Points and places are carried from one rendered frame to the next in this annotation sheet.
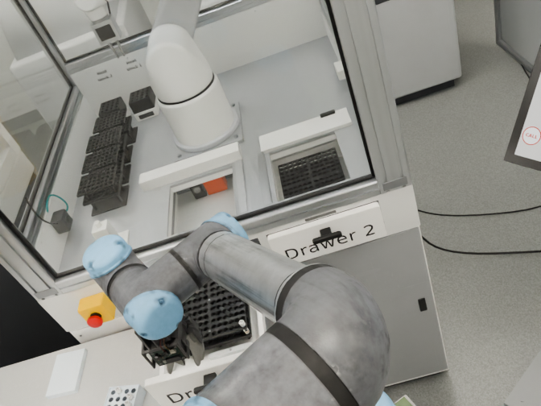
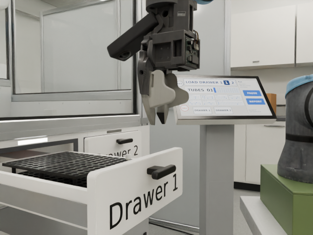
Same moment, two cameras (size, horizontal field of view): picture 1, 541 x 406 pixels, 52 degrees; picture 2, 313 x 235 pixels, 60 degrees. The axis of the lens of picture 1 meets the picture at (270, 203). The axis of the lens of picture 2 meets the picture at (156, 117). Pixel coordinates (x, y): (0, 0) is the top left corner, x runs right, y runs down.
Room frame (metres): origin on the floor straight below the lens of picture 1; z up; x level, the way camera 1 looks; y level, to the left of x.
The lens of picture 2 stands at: (0.55, 0.73, 1.02)
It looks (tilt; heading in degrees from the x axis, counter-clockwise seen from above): 2 degrees down; 290
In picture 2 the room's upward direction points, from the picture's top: straight up
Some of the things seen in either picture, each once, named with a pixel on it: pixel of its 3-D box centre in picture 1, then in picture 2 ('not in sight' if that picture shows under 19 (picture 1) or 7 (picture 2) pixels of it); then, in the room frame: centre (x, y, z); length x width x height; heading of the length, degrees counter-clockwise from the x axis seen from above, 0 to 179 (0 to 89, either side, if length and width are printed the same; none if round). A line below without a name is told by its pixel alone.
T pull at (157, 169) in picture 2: (210, 382); (158, 170); (0.71, 0.27, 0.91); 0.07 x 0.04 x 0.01; 80
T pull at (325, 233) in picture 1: (326, 234); (122, 141); (0.97, -0.09, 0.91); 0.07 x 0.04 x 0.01; 80
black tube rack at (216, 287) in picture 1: (213, 307); (70, 175); (0.94, 0.23, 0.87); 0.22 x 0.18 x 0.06; 170
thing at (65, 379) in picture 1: (67, 373); not in sight; (1.03, 0.69, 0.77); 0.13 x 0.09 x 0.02; 167
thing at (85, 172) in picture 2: (210, 335); (105, 167); (0.84, 0.25, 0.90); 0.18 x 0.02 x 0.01; 80
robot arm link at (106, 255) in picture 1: (118, 271); not in sight; (0.69, 0.27, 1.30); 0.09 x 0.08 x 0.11; 23
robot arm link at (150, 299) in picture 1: (154, 295); not in sight; (0.61, 0.22, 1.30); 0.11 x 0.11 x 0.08; 23
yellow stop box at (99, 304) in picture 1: (97, 310); not in sight; (1.09, 0.54, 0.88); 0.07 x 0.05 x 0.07; 80
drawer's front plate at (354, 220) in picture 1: (327, 235); (116, 149); (1.00, -0.10, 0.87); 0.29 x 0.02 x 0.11; 80
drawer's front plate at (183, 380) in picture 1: (215, 378); (146, 186); (0.74, 0.26, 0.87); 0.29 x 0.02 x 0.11; 80
